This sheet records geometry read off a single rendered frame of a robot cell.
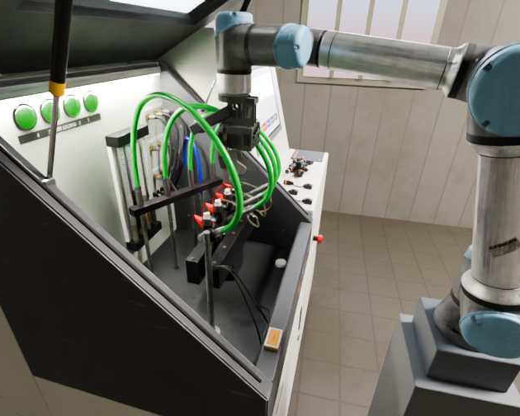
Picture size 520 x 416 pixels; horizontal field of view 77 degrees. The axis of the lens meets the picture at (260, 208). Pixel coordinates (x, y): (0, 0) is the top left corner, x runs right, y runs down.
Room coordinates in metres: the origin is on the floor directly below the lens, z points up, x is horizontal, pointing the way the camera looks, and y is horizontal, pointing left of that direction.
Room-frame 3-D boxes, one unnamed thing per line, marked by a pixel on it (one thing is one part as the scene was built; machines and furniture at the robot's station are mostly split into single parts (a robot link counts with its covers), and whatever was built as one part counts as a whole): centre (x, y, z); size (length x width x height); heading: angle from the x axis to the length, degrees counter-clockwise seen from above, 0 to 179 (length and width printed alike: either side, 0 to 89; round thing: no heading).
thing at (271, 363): (0.70, -0.09, 0.87); 0.62 x 0.04 x 0.16; 166
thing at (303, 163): (1.44, -0.18, 1.01); 0.23 x 0.11 x 0.06; 166
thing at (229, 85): (0.74, 0.06, 1.44); 0.08 x 0.08 x 0.05
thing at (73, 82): (0.82, 0.40, 1.43); 0.54 x 0.03 x 0.02; 166
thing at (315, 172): (1.40, -0.17, 0.96); 0.70 x 0.22 x 0.03; 166
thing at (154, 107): (1.05, 0.34, 1.20); 0.13 x 0.03 x 0.31; 166
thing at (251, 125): (0.74, 0.06, 1.36); 0.09 x 0.08 x 0.12; 76
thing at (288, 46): (0.71, -0.03, 1.51); 0.11 x 0.11 x 0.08; 63
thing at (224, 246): (0.87, 0.11, 0.91); 0.34 x 0.10 x 0.15; 166
